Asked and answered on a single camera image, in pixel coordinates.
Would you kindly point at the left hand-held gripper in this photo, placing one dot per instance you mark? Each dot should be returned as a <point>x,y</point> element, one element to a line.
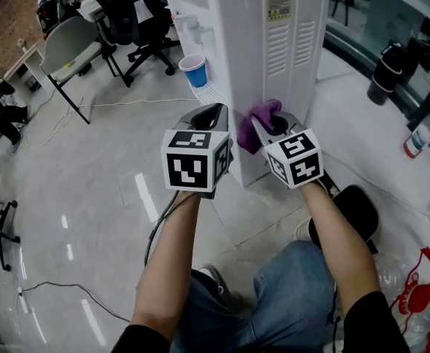
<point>185,167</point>

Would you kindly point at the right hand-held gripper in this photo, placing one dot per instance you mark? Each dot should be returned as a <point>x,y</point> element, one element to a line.
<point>299,164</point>

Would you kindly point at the purple cleaning cloth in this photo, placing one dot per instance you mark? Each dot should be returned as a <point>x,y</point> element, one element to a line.
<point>247,134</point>

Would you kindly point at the white water dispenser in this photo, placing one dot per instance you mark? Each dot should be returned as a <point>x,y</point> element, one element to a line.
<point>251,50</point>

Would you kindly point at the person's right forearm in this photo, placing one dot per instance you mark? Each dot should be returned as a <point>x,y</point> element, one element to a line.
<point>339,245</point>

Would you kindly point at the person's left forearm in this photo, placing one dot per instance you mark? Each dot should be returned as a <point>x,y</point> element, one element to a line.
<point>167,263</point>

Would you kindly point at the empty clear water jug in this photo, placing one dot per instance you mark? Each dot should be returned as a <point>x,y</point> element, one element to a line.
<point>391,270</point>

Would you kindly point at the blue paper cup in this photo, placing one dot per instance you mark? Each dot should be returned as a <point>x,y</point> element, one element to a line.
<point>195,72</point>

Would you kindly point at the person's grey sneaker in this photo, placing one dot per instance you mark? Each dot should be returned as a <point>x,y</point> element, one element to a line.
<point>303,230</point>
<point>214,281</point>

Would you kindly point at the white bin with black liner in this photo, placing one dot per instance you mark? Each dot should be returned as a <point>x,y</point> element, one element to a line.
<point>354,212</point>

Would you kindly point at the black insulated bottle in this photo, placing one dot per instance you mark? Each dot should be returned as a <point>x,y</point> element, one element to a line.
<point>383,75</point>

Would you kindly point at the black office chair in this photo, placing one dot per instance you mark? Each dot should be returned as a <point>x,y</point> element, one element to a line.
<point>126,9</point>

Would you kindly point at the clear bottle with red cap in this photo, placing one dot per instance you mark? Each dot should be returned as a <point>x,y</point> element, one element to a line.
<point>424,134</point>

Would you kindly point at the grey folding chair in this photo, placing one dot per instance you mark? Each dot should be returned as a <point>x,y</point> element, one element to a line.
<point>71,39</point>

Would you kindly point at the person's blue jeans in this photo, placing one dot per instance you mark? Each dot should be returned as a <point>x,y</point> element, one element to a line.
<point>292,300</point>

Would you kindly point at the white desk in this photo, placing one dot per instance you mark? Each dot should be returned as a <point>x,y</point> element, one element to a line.
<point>27,61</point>

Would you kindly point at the person's black shirt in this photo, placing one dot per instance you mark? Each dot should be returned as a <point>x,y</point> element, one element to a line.
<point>372,326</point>

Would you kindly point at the black chair base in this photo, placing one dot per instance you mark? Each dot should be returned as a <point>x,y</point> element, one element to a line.
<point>1,226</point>

